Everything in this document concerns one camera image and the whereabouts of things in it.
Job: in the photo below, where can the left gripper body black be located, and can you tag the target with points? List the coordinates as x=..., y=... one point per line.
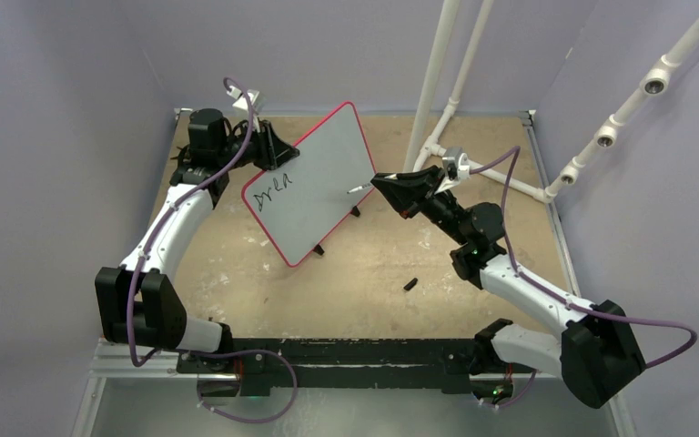
x=258, y=150

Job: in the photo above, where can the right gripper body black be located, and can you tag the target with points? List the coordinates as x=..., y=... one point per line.
x=438, y=202

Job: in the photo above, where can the black whiteboard marker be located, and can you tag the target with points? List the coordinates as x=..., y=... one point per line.
x=359, y=188

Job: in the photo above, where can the whiteboard with red frame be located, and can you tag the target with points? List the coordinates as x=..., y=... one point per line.
x=301, y=203

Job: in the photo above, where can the black marker cap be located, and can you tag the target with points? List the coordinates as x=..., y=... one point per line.
x=410, y=285

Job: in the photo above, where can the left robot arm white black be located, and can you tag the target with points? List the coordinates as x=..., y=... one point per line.
x=137, y=302

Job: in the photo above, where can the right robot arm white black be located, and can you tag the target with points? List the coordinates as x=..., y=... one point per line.
x=590, y=347

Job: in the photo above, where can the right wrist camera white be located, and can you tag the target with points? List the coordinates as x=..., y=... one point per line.
x=456, y=165

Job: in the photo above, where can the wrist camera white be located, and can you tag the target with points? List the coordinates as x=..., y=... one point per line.
x=247, y=103
x=456, y=165

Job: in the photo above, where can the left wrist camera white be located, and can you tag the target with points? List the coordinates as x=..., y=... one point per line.
x=247, y=103

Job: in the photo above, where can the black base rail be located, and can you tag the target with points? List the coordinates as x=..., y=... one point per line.
x=451, y=366

